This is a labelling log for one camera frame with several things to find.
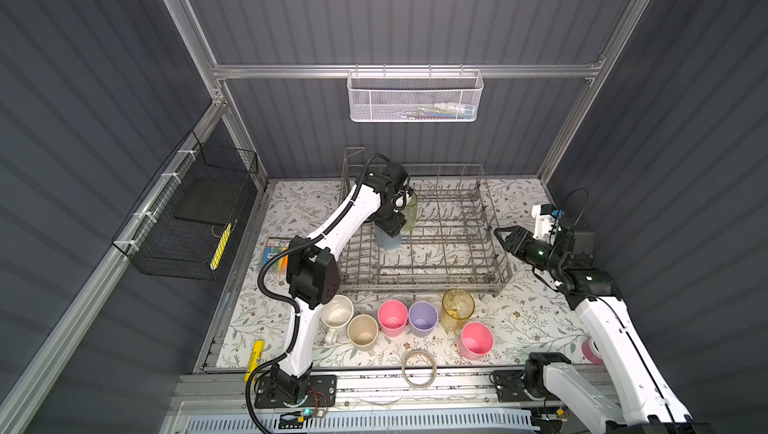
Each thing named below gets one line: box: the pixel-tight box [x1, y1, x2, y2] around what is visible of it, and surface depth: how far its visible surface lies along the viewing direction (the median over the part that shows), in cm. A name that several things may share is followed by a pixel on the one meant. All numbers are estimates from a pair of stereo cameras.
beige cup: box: [347, 314, 379, 352], surface depth 81 cm
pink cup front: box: [458, 321, 494, 360], surface depth 82 cm
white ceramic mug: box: [320, 294, 355, 346], surface depth 81 cm
